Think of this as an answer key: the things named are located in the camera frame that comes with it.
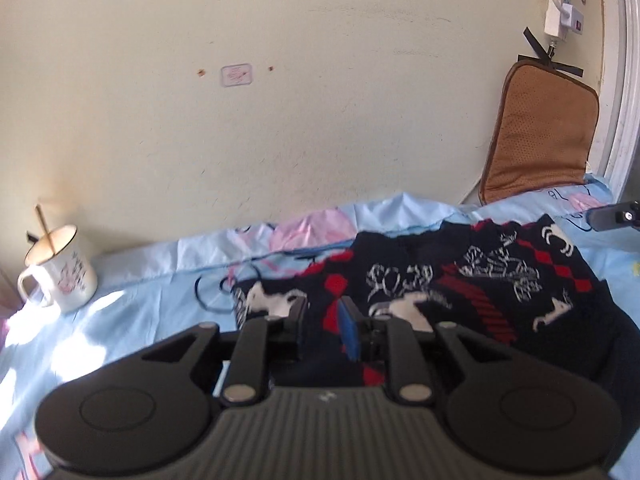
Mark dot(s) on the white enamel mug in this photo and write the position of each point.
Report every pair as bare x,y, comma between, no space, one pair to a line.
65,275

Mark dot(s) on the navy red patterned knit sweater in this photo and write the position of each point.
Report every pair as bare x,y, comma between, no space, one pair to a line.
450,270

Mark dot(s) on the white switch adapter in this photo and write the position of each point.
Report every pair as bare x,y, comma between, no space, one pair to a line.
575,20

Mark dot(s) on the black tape strip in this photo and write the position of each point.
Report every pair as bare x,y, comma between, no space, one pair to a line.
536,45
565,67

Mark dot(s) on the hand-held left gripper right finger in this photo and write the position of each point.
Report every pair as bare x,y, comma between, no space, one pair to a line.
349,327

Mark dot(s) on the wooden stick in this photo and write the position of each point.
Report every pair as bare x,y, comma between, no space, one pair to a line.
44,227

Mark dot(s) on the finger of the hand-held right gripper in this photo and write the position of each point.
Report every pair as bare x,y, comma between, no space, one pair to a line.
617,216

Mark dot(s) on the light blue printed bed sheet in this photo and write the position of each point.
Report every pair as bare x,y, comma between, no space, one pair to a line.
150,305

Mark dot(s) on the brown perforated seat cushion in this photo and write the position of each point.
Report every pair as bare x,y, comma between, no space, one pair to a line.
542,135

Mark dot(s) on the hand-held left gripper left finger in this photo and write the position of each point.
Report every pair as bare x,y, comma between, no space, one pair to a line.
292,320

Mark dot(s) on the small pink wall sticker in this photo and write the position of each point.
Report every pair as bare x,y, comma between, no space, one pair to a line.
236,75

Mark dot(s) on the white door frame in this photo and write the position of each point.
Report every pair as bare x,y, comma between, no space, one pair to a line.
622,85

